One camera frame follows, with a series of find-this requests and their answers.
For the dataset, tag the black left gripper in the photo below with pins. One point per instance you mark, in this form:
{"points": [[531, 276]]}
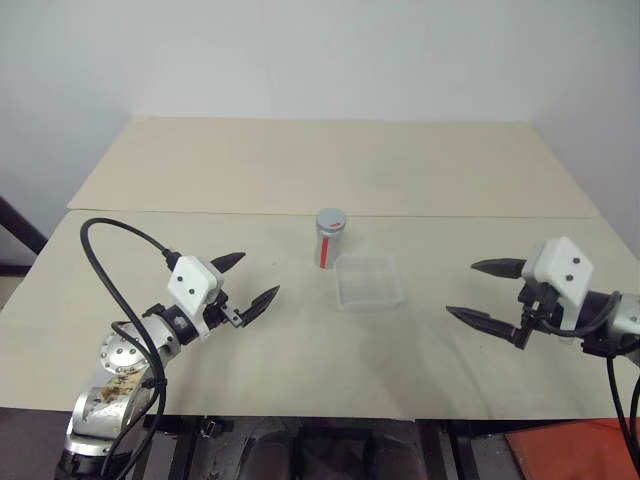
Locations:
{"points": [[220, 312]]}

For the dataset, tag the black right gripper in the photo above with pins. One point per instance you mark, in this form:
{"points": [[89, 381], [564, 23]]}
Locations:
{"points": [[537, 305]]}

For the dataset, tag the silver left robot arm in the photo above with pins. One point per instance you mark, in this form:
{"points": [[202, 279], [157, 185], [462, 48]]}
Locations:
{"points": [[120, 352]]}

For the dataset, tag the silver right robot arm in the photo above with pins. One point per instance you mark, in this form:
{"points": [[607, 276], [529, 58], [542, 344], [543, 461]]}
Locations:
{"points": [[625, 320]]}

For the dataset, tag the silver can with red label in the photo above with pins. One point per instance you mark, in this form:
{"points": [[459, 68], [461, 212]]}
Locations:
{"points": [[331, 251]]}

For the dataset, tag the grey bottle cap red mark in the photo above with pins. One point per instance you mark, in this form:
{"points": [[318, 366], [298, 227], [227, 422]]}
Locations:
{"points": [[331, 219]]}

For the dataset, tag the clear plastic square container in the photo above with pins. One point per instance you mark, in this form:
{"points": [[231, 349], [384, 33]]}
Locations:
{"points": [[370, 285]]}

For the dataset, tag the orange red floor mat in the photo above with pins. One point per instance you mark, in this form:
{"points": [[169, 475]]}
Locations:
{"points": [[565, 450]]}

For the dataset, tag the dark brown wooden furniture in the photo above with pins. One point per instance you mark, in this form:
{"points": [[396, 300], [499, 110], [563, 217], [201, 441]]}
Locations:
{"points": [[15, 235]]}

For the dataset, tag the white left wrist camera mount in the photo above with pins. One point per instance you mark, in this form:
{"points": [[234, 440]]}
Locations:
{"points": [[192, 282]]}

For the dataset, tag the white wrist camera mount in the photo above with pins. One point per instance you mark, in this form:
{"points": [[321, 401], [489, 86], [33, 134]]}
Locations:
{"points": [[192, 282], [565, 270]]}

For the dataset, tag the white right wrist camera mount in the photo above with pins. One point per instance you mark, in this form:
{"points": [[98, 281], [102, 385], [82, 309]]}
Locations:
{"points": [[565, 270]]}

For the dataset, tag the black metal table frame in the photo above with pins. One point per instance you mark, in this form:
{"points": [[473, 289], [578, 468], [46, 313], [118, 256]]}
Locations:
{"points": [[187, 450]]}

